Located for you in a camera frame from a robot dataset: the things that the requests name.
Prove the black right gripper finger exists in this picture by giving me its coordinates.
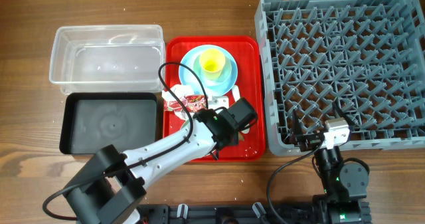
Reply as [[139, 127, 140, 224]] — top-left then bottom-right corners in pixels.
[[292, 110, 303, 138], [332, 101, 355, 127]]

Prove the red snack wrapper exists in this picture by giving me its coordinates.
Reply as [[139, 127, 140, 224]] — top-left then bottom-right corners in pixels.
[[163, 94, 207, 112]]

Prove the white paper napkin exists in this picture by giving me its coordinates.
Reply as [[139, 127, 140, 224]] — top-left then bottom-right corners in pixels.
[[161, 84, 230, 121]]

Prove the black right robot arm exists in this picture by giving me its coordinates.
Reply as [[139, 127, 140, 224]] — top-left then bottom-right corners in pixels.
[[292, 102, 372, 223]]

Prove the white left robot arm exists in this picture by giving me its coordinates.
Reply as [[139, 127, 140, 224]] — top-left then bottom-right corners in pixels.
[[63, 106, 257, 223]]

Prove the grey dishwasher rack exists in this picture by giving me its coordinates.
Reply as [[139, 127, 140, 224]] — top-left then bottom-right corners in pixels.
[[254, 0, 424, 156]]

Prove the white plastic spoon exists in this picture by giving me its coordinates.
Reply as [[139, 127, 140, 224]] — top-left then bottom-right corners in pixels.
[[232, 85, 250, 134]]

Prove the small light blue bowl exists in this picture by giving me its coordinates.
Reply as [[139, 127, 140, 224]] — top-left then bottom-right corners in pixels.
[[193, 55, 232, 86]]

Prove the light blue plate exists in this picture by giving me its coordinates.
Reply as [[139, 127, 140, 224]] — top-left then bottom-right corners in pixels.
[[179, 45, 238, 96]]

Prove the yellow plastic cup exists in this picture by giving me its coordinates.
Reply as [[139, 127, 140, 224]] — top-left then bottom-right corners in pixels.
[[199, 49, 226, 80]]

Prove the red plastic tray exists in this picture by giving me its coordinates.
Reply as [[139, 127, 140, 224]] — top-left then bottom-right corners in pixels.
[[166, 35, 266, 162]]

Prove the black plastic bin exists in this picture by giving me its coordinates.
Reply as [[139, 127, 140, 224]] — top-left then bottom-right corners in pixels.
[[59, 92, 157, 155]]

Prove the clear plastic bin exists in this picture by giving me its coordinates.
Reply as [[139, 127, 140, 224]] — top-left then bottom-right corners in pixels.
[[49, 25, 165, 94]]

